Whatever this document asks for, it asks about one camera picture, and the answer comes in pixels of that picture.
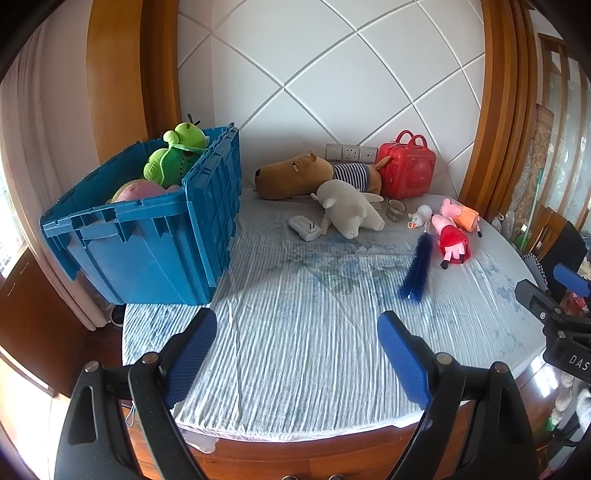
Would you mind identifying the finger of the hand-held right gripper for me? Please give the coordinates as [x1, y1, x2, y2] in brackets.
[554, 263, 591, 296]
[515, 279, 591, 330]

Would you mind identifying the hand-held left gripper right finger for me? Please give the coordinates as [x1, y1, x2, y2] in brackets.
[377, 311, 539, 480]

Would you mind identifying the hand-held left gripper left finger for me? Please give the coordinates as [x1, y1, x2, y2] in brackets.
[54, 307, 219, 480]

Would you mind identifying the blue bottle brush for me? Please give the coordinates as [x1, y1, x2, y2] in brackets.
[398, 231, 435, 303]

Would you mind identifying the blue plastic crate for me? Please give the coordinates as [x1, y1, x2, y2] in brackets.
[39, 124, 242, 305]

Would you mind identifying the pink pig plush red dress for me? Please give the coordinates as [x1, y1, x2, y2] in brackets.
[430, 213, 472, 270]

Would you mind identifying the pink pig plush orange dress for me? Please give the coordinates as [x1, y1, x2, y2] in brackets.
[438, 198, 483, 238]

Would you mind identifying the white animal plush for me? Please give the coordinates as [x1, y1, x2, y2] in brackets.
[310, 180, 386, 239]

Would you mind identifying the white plastic plug-in device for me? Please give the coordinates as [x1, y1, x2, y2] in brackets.
[288, 215, 324, 241]

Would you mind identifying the checkered cloth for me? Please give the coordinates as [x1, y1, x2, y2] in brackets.
[522, 251, 551, 289]

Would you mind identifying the wooden chair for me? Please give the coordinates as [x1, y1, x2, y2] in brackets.
[522, 205, 591, 296]

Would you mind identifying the blue-patterned white tablecloth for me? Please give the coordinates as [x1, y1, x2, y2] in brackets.
[122, 187, 550, 441]

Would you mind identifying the small white duck toy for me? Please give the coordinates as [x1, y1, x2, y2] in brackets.
[407, 204, 433, 230]

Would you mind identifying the pink round plush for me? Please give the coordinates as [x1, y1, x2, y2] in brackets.
[106, 179, 183, 205]

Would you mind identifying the red toy suitcase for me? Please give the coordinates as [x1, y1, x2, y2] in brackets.
[378, 130, 437, 200]

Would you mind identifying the green frog plush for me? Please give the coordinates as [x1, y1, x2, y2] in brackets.
[143, 115, 207, 185]

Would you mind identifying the brown capybara plush striped shirt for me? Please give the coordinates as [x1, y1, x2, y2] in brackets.
[255, 150, 391, 200]

